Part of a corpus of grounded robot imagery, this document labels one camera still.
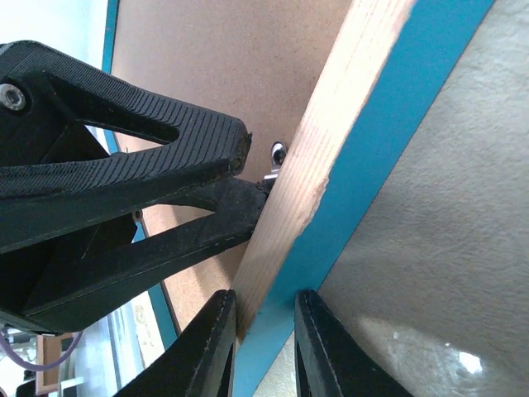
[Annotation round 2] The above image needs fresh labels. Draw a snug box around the brown frame backing board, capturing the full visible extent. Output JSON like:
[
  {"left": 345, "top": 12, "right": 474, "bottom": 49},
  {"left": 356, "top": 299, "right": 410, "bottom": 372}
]
[{"left": 111, "top": 0, "right": 355, "bottom": 336}]

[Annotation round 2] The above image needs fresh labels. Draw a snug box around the blue wooden picture frame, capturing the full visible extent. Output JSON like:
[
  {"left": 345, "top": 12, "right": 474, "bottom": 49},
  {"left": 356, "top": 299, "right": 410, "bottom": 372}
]
[{"left": 101, "top": 0, "right": 497, "bottom": 397}]

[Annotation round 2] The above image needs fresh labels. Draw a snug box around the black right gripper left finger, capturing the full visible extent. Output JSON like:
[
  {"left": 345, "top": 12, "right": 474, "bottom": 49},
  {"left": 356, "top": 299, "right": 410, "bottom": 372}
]
[{"left": 117, "top": 289, "right": 236, "bottom": 397}]

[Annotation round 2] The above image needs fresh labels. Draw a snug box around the metal frame clip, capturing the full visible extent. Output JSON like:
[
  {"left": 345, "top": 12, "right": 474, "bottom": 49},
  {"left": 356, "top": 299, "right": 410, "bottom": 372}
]
[{"left": 263, "top": 141, "right": 288, "bottom": 184}]

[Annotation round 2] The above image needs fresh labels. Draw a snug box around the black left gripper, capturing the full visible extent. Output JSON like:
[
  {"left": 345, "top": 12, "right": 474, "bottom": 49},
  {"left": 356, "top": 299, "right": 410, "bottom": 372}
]
[{"left": 1, "top": 41, "right": 268, "bottom": 334}]

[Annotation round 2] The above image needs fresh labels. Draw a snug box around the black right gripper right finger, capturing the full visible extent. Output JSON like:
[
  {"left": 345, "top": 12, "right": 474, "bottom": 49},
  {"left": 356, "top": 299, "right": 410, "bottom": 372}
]
[{"left": 294, "top": 289, "right": 410, "bottom": 396}]

